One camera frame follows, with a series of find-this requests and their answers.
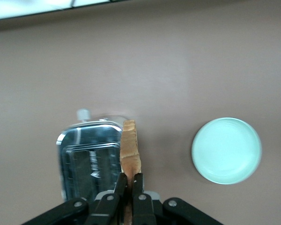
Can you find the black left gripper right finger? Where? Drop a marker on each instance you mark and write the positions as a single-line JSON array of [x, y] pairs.
[[142, 206]]

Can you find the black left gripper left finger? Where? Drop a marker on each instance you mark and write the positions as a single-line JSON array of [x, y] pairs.
[[103, 206]]

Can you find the brown bread slice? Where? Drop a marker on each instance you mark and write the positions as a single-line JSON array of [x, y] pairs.
[[130, 150]]

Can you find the green round plate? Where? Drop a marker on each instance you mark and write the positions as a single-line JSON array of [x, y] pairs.
[[226, 151]]

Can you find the silver two-slot toaster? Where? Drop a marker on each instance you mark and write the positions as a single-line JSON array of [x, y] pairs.
[[89, 159]]

